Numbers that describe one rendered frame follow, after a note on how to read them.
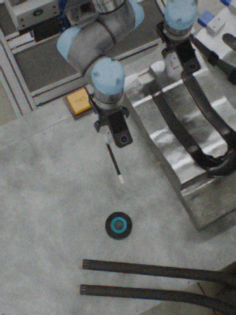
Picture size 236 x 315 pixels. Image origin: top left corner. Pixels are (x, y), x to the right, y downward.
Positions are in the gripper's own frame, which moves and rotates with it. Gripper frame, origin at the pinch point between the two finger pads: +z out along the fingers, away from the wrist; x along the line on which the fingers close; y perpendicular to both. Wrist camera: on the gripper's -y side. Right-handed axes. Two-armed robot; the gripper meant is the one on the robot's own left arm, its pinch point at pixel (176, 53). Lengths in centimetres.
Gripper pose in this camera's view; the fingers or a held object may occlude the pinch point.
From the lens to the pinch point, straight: 182.9
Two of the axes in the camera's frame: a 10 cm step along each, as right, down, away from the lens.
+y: -4.7, -8.8, 0.8
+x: -8.8, 4.8, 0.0
